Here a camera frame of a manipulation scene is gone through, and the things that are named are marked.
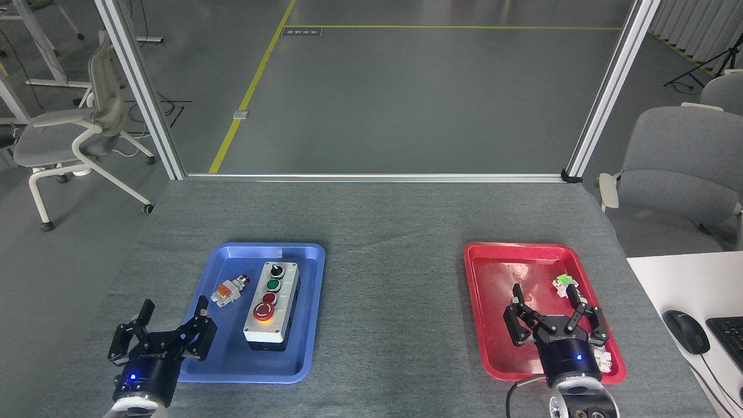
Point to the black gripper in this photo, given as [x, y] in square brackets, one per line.
[148, 371]
[566, 354]

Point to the grey control box with buttons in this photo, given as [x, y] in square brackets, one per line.
[278, 313]

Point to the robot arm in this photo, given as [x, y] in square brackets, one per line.
[136, 409]
[583, 400]

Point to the small white block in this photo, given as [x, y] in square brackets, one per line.
[603, 359]

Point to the blue plastic tray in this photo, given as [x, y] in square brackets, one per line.
[232, 348]

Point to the red plastic tray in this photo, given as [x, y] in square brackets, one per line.
[499, 278]

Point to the white desk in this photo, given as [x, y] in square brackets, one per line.
[673, 278]

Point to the black computer mouse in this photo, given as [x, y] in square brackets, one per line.
[686, 331]

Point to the black keyboard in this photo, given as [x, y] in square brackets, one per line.
[730, 339]

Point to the grey table cloth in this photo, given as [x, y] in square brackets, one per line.
[377, 220]

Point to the large grey upholstered chair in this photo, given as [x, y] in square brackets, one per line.
[679, 151]

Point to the metal floor socket plate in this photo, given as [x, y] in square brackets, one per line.
[241, 114]

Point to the small grey chair back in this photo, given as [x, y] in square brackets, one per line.
[725, 90]

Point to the black tripod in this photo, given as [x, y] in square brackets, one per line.
[717, 62]

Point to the grey pleated curtain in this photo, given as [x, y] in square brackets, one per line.
[696, 29]

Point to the green push button switch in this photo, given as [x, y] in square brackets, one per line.
[562, 283]

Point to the red push button switch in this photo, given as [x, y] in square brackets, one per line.
[226, 292]

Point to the black corner bracket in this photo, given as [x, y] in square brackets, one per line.
[572, 176]

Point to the white frame office chair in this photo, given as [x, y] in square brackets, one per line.
[52, 139]

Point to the silver aluminium rail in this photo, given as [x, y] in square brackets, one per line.
[377, 177]

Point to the silver aluminium post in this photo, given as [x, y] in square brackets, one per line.
[612, 87]
[139, 87]

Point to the white desk frame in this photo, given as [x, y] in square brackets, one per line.
[46, 58]

